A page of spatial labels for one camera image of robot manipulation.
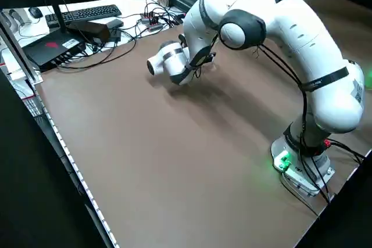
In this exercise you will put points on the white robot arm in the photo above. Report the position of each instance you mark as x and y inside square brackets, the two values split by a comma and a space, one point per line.
[305, 41]

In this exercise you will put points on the grey usb hub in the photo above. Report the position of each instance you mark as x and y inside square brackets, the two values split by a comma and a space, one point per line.
[151, 21]

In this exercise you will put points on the black docking box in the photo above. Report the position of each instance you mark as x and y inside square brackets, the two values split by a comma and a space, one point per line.
[116, 30]

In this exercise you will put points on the dark rectangular box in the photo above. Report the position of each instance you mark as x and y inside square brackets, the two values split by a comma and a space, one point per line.
[90, 30]

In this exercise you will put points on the black keyboard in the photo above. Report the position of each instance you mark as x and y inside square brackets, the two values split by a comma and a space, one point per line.
[84, 14]

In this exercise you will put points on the black mini computer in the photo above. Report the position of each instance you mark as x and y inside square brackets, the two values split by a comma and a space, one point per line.
[49, 47]

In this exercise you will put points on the black computer mouse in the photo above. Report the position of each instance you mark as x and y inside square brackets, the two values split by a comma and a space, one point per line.
[35, 12]

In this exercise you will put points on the aluminium table edge rail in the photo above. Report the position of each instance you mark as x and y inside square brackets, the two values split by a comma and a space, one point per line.
[72, 169]

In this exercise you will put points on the aluminium frame post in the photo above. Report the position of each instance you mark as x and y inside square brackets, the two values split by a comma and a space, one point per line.
[17, 47]

